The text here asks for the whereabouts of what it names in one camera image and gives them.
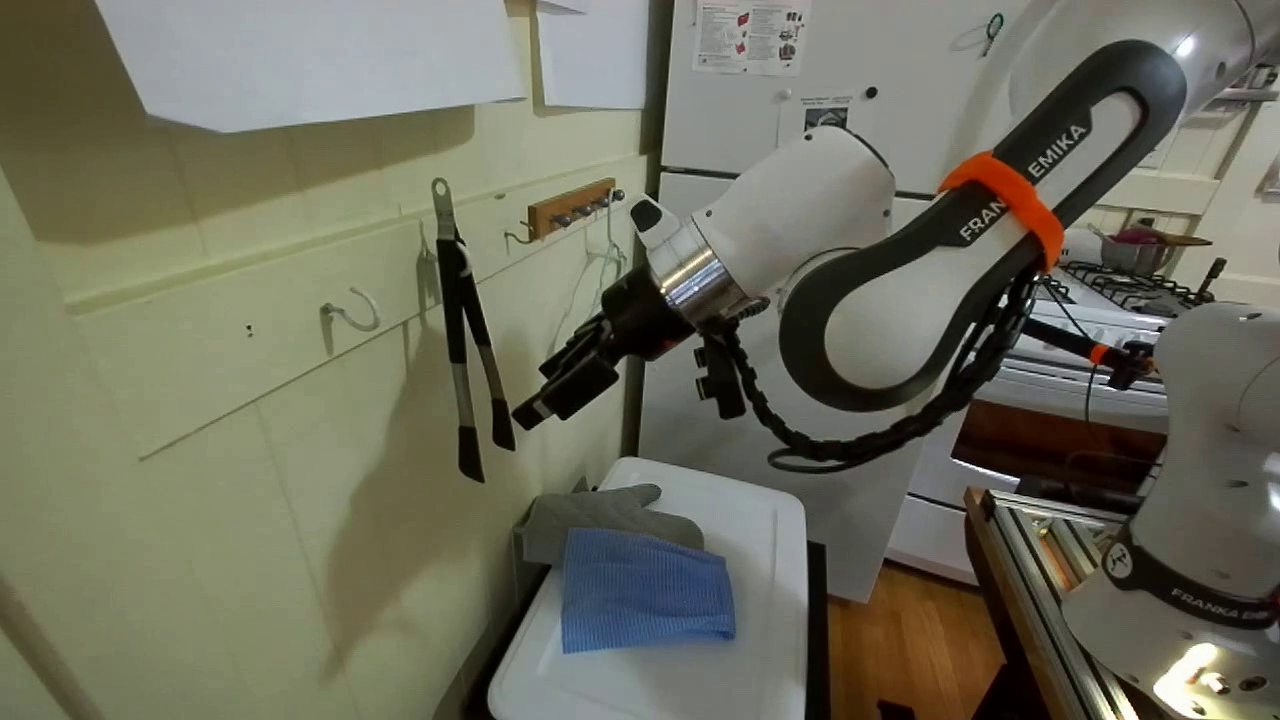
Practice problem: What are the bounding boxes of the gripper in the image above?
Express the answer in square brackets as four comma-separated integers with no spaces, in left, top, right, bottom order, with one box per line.
[511,264,693,432]

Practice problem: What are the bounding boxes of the wooden key rack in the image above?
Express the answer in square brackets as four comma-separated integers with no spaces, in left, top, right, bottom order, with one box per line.
[526,177,627,242]

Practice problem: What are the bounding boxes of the white cord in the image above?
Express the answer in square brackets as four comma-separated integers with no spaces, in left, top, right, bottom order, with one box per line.
[552,200,629,346]

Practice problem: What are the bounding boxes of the blue cloth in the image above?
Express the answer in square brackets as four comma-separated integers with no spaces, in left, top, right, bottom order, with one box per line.
[559,526,738,656]

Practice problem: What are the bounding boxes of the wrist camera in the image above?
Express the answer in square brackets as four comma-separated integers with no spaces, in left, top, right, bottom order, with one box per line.
[693,330,748,421]

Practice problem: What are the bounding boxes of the white refrigerator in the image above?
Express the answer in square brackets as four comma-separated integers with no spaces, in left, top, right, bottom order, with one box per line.
[637,0,1036,604]

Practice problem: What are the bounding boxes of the white gas stove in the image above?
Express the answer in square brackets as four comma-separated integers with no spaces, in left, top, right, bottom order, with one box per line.
[884,258,1233,587]

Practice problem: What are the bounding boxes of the metal pot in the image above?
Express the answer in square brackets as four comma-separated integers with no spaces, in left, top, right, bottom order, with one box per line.
[1088,223,1213,278]

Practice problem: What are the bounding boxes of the large white paper sheet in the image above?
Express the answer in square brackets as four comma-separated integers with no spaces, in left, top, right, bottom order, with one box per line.
[94,0,529,135]

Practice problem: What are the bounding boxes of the grey oven mitt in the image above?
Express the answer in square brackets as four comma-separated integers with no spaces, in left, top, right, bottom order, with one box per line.
[514,483,707,567]

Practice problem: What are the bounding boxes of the camera on mount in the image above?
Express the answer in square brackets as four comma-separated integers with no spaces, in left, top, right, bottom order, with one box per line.
[1020,314,1159,393]

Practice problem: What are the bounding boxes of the small white paper sheet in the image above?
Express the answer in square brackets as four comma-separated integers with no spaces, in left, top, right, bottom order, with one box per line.
[534,0,652,110]

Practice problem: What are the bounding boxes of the black and silver tongs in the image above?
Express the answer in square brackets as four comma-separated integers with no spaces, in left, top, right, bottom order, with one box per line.
[431,177,518,485]

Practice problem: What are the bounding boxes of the printed leaflet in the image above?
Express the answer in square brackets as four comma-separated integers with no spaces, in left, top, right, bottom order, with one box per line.
[691,0,812,77]

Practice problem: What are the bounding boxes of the small printed note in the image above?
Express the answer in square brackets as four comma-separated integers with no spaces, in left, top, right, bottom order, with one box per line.
[799,94,857,137]

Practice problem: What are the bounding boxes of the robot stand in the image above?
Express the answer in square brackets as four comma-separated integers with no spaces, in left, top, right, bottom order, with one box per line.
[963,486,1151,720]

